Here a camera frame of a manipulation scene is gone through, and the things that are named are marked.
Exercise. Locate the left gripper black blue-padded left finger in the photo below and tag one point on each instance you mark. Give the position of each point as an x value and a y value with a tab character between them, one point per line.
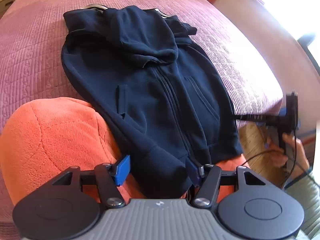
108	178

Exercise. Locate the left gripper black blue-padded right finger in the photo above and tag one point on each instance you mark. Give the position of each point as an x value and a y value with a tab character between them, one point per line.
206	182

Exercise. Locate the navy blue zip jacket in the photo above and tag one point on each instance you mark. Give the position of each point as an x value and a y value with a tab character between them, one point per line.
157	90

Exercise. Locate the grey-green ribbed sleeve forearm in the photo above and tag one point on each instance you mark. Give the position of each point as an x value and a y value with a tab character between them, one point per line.
305	190

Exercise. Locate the person's right hand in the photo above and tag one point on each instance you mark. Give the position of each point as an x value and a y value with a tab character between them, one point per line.
294	148

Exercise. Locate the bright window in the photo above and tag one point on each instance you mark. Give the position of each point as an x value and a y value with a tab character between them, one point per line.
300	18

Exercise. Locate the purple quilted bedspread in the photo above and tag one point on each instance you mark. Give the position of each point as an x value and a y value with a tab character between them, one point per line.
33	32

